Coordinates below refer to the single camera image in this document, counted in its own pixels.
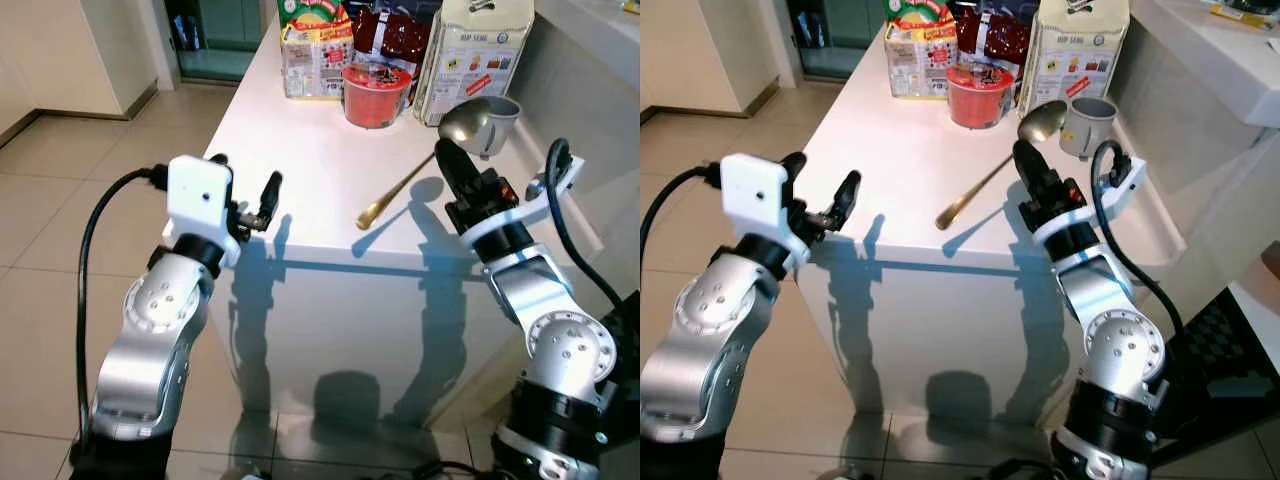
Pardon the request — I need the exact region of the long golden spoon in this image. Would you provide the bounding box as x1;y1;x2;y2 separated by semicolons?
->
356;97;494;231
935;99;1069;231

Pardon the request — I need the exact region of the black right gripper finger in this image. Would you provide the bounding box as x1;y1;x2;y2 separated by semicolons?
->
434;140;483;206
1012;140;1057;201

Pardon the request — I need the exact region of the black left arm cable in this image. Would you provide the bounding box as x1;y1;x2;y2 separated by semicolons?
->
75;167;171;441
640;165;723;241

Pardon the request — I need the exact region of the grey cup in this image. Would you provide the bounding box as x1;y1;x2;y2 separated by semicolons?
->
1060;95;1118;161
478;95;524;159

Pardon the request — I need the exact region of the yellow black item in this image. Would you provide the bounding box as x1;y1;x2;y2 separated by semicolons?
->
1208;0;1280;31

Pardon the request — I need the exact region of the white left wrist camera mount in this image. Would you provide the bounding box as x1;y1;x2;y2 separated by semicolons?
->
720;153;796;269
165;155;243;269

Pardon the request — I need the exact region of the dark red snack bag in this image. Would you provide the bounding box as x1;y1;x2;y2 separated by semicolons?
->
350;8;433;81
955;8;1033;76

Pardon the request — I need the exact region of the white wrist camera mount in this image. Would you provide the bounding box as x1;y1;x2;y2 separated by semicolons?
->
720;153;796;269
458;155;586;251
165;155;243;269
1030;155;1148;249

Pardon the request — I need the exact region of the white raised counter ledge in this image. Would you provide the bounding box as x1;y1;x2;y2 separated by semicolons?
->
1130;0;1280;129
533;0;641;66

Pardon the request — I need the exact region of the colourful food box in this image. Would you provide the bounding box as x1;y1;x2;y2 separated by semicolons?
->
279;0;357;101
884;0;961;99

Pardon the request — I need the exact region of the red cup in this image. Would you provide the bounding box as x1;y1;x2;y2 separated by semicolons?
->
341;62;414;130
946;62;1017;129

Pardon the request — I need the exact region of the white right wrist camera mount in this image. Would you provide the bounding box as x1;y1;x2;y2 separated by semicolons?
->
458;155;586;251
1030;155;1148;249

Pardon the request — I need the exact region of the dark glass door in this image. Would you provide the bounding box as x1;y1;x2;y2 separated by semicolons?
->
785;0;886;81
165;0;266;83

